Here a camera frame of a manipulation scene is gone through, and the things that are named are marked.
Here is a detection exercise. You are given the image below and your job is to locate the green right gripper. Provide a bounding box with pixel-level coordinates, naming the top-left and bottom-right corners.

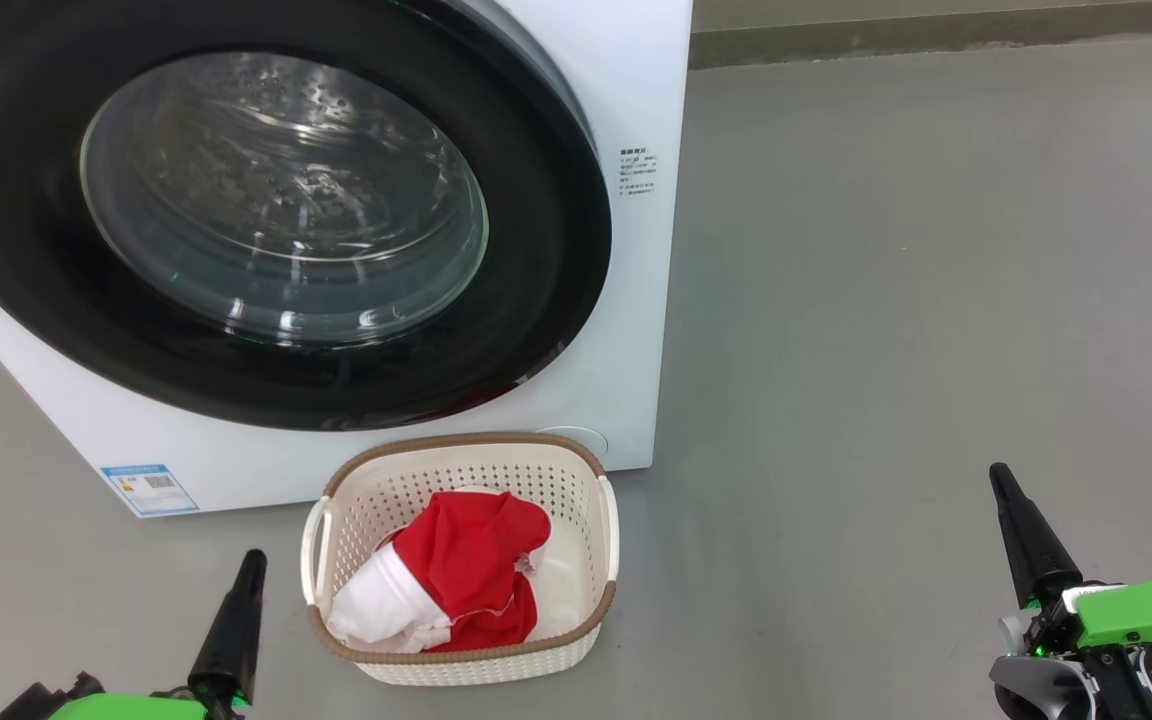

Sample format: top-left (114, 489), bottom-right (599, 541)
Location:
top-left (988, 461), bottom-right (1152, 657)

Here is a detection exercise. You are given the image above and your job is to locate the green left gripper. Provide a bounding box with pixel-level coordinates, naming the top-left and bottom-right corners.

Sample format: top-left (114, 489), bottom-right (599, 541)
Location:
top-left (44, 547), bottom-right (269, 720)

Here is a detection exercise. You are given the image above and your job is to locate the red and white garment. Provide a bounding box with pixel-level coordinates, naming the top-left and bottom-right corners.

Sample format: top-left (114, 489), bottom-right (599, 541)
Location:
top-left (326, 487), bottom-right (553, 653)

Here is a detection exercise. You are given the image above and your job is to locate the black round glass machine door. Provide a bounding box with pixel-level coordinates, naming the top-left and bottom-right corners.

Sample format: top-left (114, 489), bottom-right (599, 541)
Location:
top-left (0, 0), bottom-right (613, 431)

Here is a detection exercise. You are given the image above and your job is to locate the cream laundry basket brown rim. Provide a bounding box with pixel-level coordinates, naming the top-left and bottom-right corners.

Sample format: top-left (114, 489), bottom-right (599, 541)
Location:
top-left (300, 432), bottom-right (621, 687)

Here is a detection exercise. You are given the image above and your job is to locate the white washing machine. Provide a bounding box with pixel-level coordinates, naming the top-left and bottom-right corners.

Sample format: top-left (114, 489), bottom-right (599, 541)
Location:
top-left (0, 0), bottom-right (694, 519)

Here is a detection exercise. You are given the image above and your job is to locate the blue energy label sticker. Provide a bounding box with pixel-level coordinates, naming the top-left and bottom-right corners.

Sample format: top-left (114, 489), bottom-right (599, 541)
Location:
top-left (101, 463), bottom-right (200, 517)

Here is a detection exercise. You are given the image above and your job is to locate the round white filter cover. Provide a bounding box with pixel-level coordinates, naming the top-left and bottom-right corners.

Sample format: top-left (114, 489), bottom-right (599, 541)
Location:
top-left (534, 426), bottom-right (609, 463)

